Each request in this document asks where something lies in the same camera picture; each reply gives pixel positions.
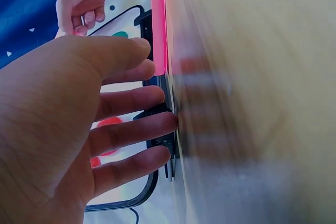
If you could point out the person's left hand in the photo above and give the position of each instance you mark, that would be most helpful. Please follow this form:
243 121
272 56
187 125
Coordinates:
44 119

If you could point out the person's right fingers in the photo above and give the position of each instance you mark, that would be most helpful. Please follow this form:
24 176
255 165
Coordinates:
89 19

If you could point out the pink sticky note pad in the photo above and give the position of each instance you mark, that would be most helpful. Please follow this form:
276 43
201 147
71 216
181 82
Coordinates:
159 30

